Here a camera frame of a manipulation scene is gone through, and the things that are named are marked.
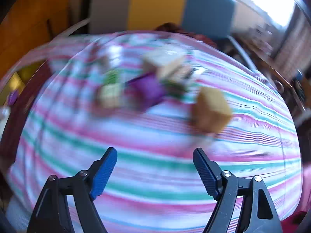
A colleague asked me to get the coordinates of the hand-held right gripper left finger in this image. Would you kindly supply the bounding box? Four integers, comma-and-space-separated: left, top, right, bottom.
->
26, 147, 118, 233

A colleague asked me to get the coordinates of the green and white box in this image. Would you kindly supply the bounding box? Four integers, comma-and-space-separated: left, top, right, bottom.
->
96, 69, 124, 110

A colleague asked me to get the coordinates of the grey yellow blue headboard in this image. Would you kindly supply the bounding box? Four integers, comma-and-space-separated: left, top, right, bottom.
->
89, 0, 237, 39

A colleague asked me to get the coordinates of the pink striped curtain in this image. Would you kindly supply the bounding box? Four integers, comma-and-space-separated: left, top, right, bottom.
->
273, 3, 311, 78

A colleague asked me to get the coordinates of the striped bed sheet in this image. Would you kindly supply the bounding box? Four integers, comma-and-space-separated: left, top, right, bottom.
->
7, 30, 304, 233

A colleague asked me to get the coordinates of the metal bed rail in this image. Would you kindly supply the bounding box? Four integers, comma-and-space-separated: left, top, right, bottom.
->
227, 35, 259, 72

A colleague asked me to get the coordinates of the wooden side table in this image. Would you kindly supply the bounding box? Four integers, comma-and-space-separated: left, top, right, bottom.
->
243, 37, 307, 112

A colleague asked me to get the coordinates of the purple wrapper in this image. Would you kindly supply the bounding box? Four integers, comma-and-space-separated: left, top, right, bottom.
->
8, 90, 19, 105
126, 74, 168, 110

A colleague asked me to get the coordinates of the gold metal tin tray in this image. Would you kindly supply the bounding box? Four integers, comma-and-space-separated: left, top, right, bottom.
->
0, 59, 52, 168

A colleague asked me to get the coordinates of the maroon cloth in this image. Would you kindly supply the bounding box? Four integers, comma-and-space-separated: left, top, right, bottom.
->
154, 22, 217, 48

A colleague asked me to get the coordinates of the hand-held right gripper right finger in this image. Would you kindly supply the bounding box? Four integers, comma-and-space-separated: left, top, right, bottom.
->
193, 148, 283, 233

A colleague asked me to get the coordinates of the wooden wardrobe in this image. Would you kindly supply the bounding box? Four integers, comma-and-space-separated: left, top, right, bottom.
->
0, 0, 73, 78

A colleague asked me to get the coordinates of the white cardboard box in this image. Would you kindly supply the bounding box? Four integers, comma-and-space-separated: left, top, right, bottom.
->
142, 45, 187, 76

